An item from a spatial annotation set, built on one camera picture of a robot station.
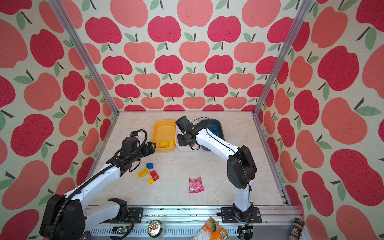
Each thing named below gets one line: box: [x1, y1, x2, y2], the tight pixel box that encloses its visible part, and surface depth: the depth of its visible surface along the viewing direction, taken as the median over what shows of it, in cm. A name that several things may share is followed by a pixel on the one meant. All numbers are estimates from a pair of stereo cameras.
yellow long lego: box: [138, 167, 150, 178], surface depth 89 cm
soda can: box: [147, 219, 166, 239], surface depth 63 cm
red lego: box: [149, 170, 160, 182], surface depth 88 cm
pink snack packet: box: [188, 176, 205, 194], surface depth 84 cm
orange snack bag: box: [190, 216, 231, 240], surface depth 69 cm
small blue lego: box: [145, 163, 154, 169], surface depth 95 cm
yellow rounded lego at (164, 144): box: [159, 140, 170, 148], surface depth 103 cm
